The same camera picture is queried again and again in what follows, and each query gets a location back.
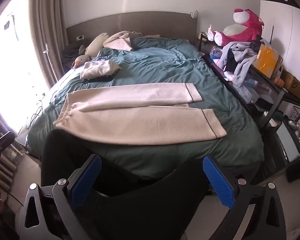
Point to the yellow box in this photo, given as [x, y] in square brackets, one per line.
[266, 58]

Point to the white round headboard device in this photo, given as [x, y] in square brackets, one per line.
[194, 14]

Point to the black metal rack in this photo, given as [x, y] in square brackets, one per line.
[273, 107]

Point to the pink plush bear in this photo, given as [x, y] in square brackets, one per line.
[247, 22]

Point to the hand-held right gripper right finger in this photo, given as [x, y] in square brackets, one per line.
[218, 182]

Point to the cream crumpled blanket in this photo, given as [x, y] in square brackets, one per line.
[120, 41]

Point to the dark blue pillow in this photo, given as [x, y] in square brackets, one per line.
[70, 55]

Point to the green duvet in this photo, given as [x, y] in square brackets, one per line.
[165, 65]

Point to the cream quilted pants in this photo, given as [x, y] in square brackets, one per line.
[140, 125]

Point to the pale blue storage bin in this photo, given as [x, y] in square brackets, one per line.
[290, 142]

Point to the black bedside stand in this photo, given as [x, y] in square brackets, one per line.
[202, 42]

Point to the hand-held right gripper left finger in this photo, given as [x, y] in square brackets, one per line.
[86, 180]

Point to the white goose plush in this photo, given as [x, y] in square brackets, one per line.
[95, 45]

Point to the cream folded clothes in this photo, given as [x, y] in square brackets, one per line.
[97, 68]

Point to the white wall socket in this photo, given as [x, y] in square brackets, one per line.
[80, 38]

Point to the grey-brown headboard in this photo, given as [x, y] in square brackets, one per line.
[140, 25]

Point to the white wardrobe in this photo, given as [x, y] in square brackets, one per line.
[285, 30]

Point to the person's black-clad leg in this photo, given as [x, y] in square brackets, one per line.
[140, 205]

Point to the grey clothes pile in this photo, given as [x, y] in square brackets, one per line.
[242, 60]

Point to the brown cardboard box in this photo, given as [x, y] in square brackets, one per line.
[293, 85]

